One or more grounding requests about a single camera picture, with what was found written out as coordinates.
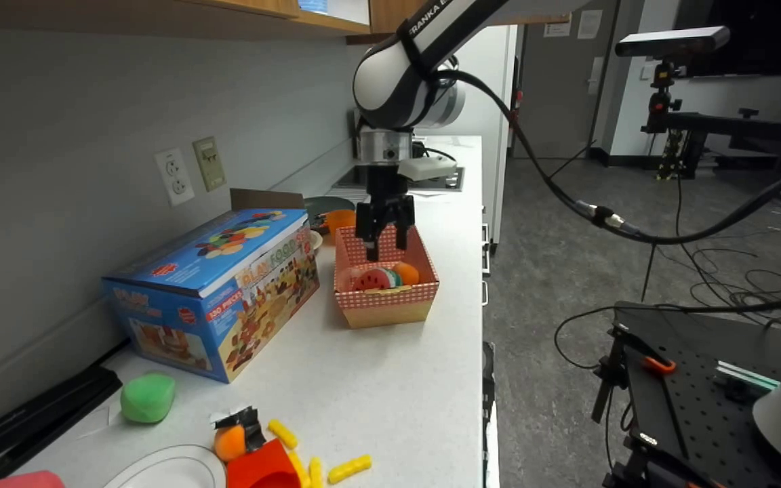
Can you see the striped watermelon plush toy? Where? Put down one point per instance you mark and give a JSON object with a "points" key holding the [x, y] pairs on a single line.
{"points": [[371, 280]]}

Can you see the wooden overhead cabinet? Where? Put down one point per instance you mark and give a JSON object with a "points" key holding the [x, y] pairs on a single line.
{"points": [[226, 19]]}

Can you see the white plate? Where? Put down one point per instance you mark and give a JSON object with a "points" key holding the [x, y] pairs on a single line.
{"points": [[170, 468]]}

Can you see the red checkered toy basket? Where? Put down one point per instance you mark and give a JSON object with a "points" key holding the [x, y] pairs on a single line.
{"points": [[389, 290]]}

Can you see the black perforated robot table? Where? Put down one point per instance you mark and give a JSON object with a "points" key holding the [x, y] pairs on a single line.
{"points": [[703, 396]]}

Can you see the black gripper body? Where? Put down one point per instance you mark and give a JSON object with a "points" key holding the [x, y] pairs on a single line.
{"points": [[389, 202]]}

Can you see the beige wall switch plate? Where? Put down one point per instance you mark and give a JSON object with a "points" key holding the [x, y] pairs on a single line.
{"points": [[211, 171]]}

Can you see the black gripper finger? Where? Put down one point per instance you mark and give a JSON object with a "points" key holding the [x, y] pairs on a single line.
{"points": [[368, 245], [401, 238]]}

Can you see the red toy fries holder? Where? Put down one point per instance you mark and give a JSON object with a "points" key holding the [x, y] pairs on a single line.
{"points": [[267, 468]]}

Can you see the white wall outlet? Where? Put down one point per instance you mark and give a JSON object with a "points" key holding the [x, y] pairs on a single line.
{"points": [[173, 176]]}

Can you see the black stapler tray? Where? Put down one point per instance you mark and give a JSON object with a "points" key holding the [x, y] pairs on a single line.
{"points": [[39, 421]]}

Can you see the yellow toy fry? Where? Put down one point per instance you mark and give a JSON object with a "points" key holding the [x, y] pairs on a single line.
{"points": [[351, 468]]}

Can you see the black stereo camera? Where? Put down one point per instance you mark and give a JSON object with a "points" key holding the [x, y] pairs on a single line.
{"points": [[672, 43]]}

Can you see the blue toy food box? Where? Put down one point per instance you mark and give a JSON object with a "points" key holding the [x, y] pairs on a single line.
{"points": [[211, 299]]}

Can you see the black camera tripod arm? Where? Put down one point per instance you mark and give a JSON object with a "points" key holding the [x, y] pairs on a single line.
{"points": [[686, 130]]}

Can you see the pink cloth corner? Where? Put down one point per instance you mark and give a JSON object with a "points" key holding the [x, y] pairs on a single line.
{"points": [[32, 481]]}

